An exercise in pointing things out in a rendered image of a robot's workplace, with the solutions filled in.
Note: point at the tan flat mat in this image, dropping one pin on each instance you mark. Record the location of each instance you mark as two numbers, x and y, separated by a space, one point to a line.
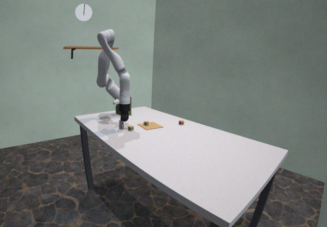
152 125

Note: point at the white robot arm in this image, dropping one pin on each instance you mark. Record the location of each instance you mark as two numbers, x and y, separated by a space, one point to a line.
106 40

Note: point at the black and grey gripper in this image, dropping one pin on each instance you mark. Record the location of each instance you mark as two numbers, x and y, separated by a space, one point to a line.
124 107

